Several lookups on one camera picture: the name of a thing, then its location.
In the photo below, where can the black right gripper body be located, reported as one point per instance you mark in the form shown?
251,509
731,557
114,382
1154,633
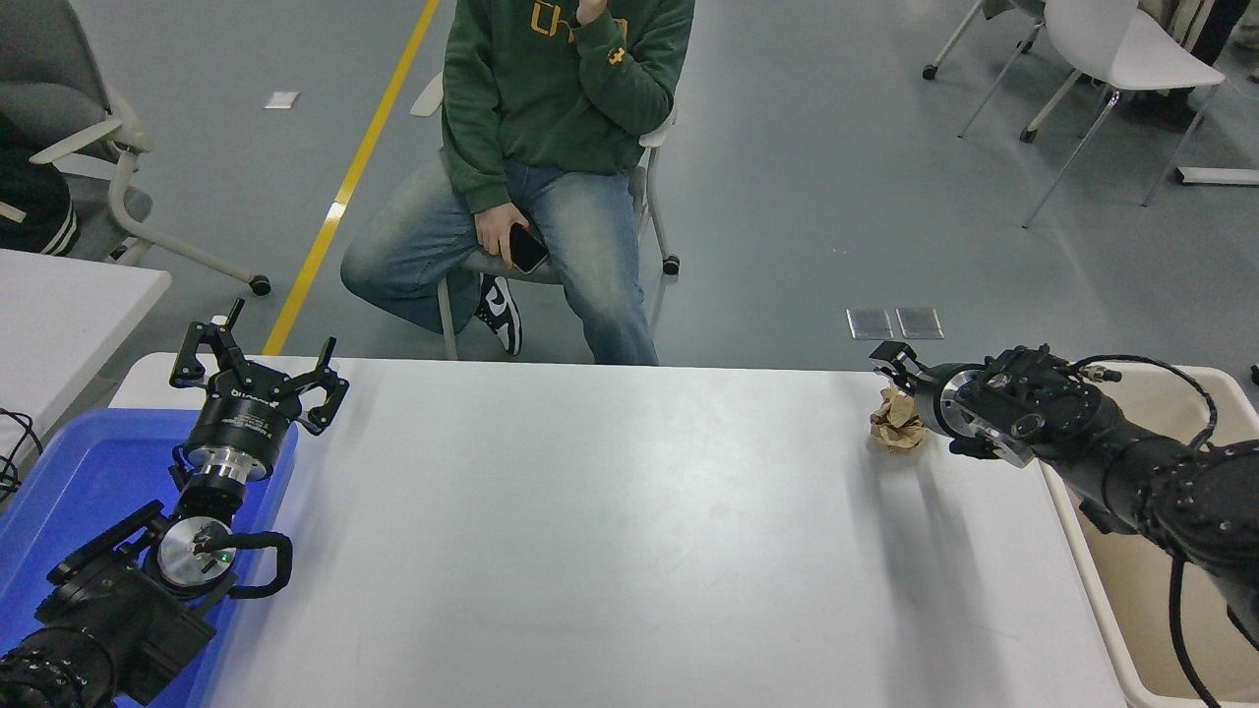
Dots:
929,398

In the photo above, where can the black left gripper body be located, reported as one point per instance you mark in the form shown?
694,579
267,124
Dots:
241,423

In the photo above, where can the tan paper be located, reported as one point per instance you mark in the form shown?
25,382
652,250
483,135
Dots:
893,428

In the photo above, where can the black smartphone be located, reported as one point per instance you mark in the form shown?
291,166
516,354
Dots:
531,252

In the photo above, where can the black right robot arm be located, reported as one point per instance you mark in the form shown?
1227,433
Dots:
1131,462

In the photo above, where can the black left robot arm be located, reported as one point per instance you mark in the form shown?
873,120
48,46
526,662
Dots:
108,610

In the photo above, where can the person's right hand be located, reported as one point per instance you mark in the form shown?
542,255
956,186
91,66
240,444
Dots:
495,238

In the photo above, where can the person's left hand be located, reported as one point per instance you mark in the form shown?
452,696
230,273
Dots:
592,10

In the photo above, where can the silver floor socket plate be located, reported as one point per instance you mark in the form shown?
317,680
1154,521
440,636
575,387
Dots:
920,323
870,324

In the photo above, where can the white side table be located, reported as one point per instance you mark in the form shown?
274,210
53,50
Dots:
59,315

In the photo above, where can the blue plastic tray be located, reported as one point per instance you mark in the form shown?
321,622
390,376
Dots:
79,472

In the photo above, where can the person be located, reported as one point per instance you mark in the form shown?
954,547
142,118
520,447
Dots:
521,98
1225,25
29,206

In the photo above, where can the large pale plastic bin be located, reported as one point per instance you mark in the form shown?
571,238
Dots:
1131,600

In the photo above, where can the grey office chair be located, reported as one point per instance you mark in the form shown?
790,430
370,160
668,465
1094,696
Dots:
59,49

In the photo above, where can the white table foot bar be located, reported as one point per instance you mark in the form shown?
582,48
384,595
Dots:
1220,176

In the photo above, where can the white-legged rolling chair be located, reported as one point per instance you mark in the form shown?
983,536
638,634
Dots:
1008,6

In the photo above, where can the white plastic chair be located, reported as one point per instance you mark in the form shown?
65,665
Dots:
1121,49

